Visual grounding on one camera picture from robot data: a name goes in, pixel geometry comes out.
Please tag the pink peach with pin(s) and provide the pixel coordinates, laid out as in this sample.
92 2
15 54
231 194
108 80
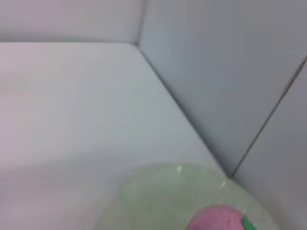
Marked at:
216 219

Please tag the pale green glass fruit plate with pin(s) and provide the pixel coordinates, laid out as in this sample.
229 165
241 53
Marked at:
163 196

